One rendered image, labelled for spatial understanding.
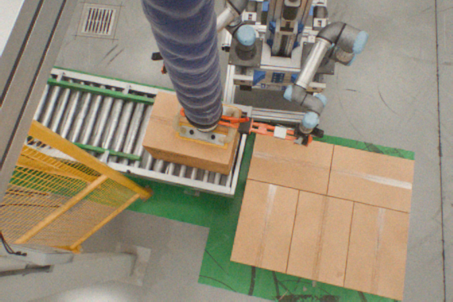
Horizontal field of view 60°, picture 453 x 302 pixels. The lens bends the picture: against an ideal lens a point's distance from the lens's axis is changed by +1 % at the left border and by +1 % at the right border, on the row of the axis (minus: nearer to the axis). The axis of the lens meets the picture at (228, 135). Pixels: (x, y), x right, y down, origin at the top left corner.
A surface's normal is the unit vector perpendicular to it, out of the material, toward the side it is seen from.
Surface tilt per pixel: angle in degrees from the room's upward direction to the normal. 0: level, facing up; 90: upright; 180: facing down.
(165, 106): 0
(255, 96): 0
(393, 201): 0
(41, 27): 90
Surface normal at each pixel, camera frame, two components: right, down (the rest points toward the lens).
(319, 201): -0.02, -0.28
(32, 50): 0.98, 0.20
